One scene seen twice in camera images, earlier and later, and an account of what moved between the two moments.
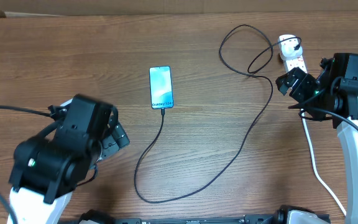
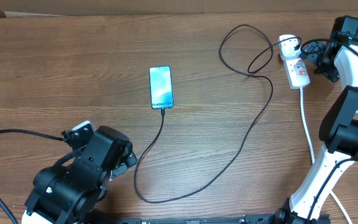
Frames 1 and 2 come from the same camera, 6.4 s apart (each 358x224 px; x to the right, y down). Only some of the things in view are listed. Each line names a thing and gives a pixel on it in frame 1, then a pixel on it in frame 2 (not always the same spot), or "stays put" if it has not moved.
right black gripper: x=302 y=83 -> x=313 y=51
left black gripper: x=112 y=144 -> x=129 y=160
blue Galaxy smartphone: x=161 y=87 stays put
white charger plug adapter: x=286 y=48 stays put
